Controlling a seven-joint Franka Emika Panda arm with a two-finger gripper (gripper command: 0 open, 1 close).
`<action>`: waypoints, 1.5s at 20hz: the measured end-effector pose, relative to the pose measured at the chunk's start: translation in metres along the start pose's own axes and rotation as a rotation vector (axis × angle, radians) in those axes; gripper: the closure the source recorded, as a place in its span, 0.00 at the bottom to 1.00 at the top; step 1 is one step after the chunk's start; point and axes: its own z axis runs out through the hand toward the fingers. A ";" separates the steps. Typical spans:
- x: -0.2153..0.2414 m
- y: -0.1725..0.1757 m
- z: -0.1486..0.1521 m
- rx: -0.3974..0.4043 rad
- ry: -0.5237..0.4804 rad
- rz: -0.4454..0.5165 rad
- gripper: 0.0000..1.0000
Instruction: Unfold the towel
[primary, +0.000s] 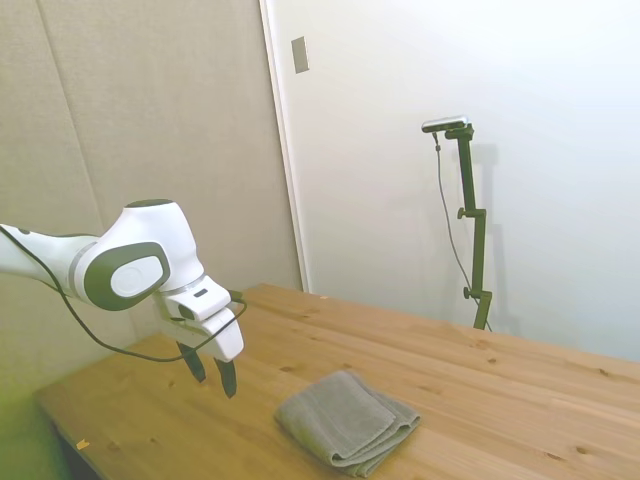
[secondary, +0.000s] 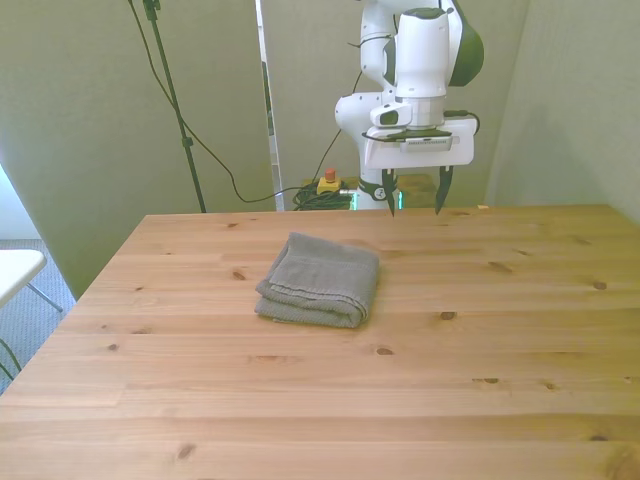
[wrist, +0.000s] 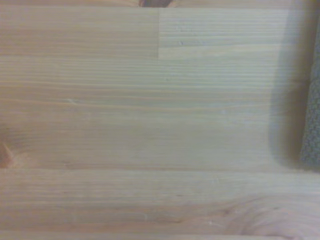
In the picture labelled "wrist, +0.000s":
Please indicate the grey-green towel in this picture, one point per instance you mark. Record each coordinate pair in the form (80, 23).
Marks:
(312, 125)

